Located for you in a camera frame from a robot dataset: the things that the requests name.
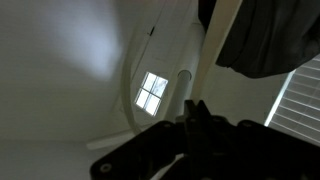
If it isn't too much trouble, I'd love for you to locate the white door with window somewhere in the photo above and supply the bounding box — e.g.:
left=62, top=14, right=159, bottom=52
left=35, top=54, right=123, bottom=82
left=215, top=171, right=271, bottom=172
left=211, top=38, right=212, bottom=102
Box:
left=113, top=0, right=201, bottom=134

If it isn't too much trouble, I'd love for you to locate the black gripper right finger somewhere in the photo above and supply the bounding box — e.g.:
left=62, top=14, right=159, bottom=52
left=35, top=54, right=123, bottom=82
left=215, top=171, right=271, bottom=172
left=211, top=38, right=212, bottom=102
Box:
left=196, top=99, right=212, bottom=129

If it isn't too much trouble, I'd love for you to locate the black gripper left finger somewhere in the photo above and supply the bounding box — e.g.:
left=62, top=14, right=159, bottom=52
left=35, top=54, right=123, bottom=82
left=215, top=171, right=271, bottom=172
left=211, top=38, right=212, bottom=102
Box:
left=183, top=99, right=198, bottom=129

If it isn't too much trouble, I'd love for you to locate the dark grey jacket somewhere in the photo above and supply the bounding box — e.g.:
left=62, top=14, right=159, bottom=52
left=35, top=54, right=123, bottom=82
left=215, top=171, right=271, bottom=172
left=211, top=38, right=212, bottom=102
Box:
left=197, top=0, right=320, bottom=80

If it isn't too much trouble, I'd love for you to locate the wide white window blind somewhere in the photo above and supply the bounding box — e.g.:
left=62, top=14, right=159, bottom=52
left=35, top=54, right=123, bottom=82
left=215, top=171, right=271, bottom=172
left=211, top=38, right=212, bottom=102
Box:
left=264, top=54, right=320, bottom=148

